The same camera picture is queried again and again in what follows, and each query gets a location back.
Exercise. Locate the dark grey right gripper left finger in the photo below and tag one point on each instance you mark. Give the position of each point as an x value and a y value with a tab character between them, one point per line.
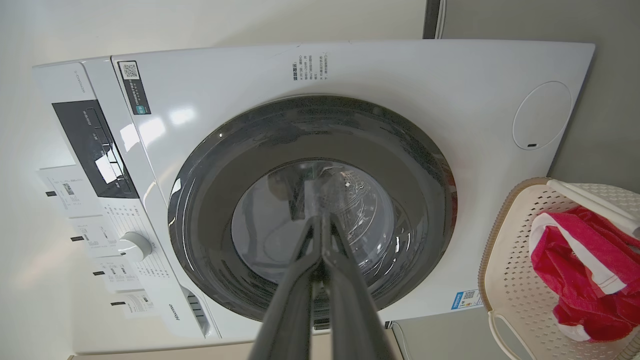
290	310

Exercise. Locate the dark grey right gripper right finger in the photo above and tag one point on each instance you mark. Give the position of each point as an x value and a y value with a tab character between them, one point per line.
350	310

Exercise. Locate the cream perforated laundry basket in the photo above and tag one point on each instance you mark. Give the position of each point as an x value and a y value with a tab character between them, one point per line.
510	280

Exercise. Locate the dark round washing machine door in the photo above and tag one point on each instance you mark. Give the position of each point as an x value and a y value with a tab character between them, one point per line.
225	200

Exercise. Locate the white paper label sheet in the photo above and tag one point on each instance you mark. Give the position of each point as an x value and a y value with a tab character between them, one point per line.
117	274
135	302
65	190
95	236

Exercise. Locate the white control dial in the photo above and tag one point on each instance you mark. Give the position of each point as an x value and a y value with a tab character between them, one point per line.
135	246

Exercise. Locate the white front-load washing machine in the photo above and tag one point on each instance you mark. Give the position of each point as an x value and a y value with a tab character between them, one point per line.
400	75

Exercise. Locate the red and white garment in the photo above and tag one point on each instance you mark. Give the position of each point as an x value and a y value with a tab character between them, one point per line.
590	280

